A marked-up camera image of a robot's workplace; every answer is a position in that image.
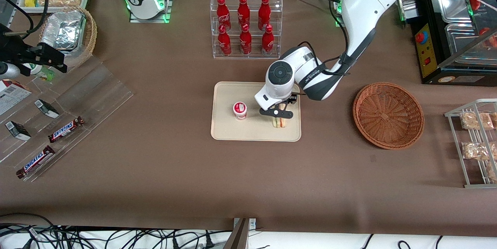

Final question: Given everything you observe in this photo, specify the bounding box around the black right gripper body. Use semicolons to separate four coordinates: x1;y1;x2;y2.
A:
0;23;44;77

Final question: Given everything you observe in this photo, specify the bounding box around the beige plastic tray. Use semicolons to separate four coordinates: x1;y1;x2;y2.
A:
210;82;302;142

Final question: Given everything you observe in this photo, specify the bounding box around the light tan wicker basket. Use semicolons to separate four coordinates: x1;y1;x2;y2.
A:
38;6;97;69

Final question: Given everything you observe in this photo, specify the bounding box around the brown wicker basket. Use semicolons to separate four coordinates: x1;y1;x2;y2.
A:
353;82;425;150

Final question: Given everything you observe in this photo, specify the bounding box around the green white small bottle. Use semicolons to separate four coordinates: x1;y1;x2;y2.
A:
23;63;56;82

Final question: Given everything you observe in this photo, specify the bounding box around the silver foil pack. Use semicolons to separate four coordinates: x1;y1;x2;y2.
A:
41;10;86;51

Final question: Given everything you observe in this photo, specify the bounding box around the red white yogurt cup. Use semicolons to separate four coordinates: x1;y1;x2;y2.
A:
233;102;248;120

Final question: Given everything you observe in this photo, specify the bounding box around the small black white box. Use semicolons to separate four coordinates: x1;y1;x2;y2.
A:
34;99;60;119
5;121;31;141

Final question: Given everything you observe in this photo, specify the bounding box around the clear acrylic display stand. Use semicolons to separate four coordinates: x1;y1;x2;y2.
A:
0;57;135;183

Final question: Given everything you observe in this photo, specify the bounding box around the white printed carton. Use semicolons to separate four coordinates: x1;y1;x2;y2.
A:
0;79;33;117

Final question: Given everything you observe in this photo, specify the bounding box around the brown snickers bar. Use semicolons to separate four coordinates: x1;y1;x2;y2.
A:
16;145;56;179
48;116;85;143

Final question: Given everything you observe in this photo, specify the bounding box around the red cola bottle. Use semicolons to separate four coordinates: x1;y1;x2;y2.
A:
217;25;232;57
237;0;251;30
261;24;275;56
258;0;271;31
239;24;252;56
216;0;232;32

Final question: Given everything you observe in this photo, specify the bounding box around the clear acrylic bottle rack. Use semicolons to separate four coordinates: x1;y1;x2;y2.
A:
210;0;283;60

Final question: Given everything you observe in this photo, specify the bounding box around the brown table cover sheet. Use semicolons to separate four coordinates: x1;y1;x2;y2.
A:
0;0;497;238

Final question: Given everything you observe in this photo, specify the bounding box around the black food warmer appliance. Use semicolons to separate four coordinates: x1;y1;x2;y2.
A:
406;0;497;85

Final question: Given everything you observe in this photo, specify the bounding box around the silver metal box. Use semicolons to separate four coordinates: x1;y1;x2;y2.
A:
395;0;413;28

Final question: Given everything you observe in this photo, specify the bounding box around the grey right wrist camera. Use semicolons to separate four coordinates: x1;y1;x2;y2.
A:
0;62;21;80

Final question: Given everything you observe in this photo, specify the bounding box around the metal table clamp bracket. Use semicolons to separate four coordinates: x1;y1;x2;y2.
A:
233;218;257;231

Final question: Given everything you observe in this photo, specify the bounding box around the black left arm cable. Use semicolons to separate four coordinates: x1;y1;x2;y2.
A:
297;0;352;77

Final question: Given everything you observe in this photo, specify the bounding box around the dark camera mount pole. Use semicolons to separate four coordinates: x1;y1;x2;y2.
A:
223;218;249;249

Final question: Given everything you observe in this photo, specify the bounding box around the grey wire rack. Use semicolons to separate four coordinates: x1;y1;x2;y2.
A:
445;99;497;189

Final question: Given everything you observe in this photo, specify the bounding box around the black cable bundle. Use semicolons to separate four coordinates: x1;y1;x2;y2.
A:
0;213;233;249

